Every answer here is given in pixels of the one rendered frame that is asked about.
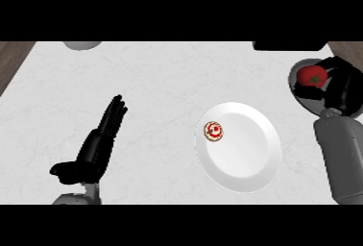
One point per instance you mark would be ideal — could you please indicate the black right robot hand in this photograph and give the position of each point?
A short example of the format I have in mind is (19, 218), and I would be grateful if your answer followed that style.
(344, 86)

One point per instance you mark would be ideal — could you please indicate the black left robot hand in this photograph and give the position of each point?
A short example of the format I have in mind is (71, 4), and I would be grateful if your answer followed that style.
(96, 150)

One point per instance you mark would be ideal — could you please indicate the red tomato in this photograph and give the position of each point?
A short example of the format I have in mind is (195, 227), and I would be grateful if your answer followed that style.
(311, 76)

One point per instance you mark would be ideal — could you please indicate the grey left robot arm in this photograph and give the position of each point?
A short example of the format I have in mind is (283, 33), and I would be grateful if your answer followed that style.
(78, 197)

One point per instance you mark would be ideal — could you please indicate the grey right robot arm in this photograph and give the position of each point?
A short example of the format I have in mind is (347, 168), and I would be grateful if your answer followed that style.
(341, 157)

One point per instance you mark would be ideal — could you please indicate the grey pan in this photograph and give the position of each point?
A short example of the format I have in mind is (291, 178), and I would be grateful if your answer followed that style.
(307, 102)

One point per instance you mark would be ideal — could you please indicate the white oval plate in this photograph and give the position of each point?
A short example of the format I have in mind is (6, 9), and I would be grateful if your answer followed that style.
(241, 147)

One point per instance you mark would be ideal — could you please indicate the black appliance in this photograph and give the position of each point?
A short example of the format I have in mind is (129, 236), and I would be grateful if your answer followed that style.
(289, 45)

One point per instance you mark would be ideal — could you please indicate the small round pizza slice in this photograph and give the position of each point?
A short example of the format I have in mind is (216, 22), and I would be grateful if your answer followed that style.
(213, 131)

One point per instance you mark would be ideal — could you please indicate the grey round bowl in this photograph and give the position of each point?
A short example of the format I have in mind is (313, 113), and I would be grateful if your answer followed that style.
(81, 45)

